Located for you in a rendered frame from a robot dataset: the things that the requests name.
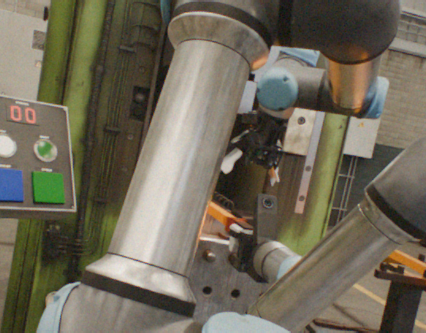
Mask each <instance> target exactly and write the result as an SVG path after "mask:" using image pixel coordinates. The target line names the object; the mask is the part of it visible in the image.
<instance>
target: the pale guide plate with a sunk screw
mask: <svg viewBox="0 0 426 333"><path fill-rule="evenodd" d="M316 114H317V111H312V110H307V109H299V108H295V110H294V113H293V115H292V117H291V118H290V121H288V124H287V126H288V127H287V130H286V132H283V134H282V141H281V144H282V148H283V150H284V152H286V153H292V154H296V155H304V156H307V152H308V148H309V141H310V137H312V133H313V126H314V121H315V118H316Z"/></svg>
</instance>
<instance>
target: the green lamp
mask: <svg viewBox="0 0 426 333"><path fill-rule="evenodd" d="M37 152H38V154H39V155H40V156H41V157H42V158H44V159H51V158H52V157H53V156H54V155H55V149H54V147H53V145H52V144H50V143H49V142H46V141H42V142H40V143H39V144H38V145H37Z"/></svg>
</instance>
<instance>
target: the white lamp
mask: <svg viewBox="0 0 426 333"><path fill-rule="evenodd" d="M12 150H13V143H12V141H11V140H10V139H9V138H8V137H5V136H0V153H1V154H3V155H8V154H9V153H11V152H12Z"/></svg>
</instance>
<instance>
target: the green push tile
mask: <svg viewBox="0 0 426 333"><path fill-rule="evenodd" d="M32 177H33V203H35V204H52V205H63V204H65V199H64V189H63V175H62V174H59V173H51V172H41V171H33V172H32Z"/></svg>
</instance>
